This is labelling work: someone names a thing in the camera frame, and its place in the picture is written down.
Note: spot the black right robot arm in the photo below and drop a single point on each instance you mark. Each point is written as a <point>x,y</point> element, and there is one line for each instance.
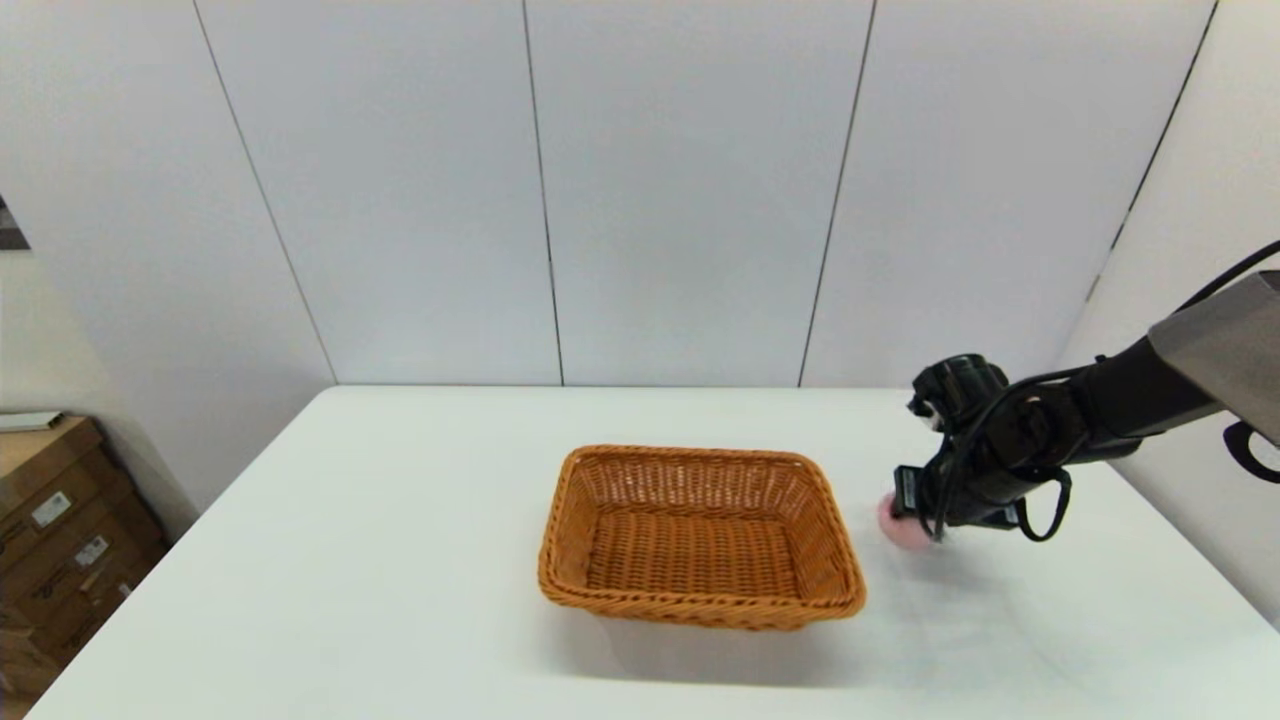
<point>1130,400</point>

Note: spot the brown cardboard box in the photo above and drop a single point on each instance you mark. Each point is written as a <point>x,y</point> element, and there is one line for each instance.
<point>22,665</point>
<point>45,455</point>
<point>95,585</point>
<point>75,520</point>

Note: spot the pink toy peach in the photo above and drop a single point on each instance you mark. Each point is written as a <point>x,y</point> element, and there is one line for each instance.
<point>905,535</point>

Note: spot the dark wall picture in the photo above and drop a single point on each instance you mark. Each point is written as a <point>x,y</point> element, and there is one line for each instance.
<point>10,228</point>

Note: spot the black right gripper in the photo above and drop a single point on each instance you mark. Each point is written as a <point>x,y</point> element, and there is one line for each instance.
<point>1010,450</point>

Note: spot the orange woven wicker basket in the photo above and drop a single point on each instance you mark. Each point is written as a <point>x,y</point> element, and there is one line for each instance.
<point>700,545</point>

